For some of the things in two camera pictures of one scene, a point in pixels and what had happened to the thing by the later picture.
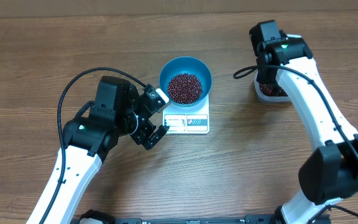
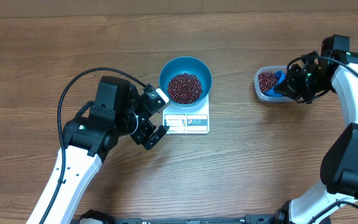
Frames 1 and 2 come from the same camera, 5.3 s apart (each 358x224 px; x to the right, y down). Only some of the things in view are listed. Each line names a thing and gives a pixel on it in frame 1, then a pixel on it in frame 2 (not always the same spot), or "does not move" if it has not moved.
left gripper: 141,135 does not move
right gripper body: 267,76 → 306,84
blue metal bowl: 186,81 does not move
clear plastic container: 268,98 does not move
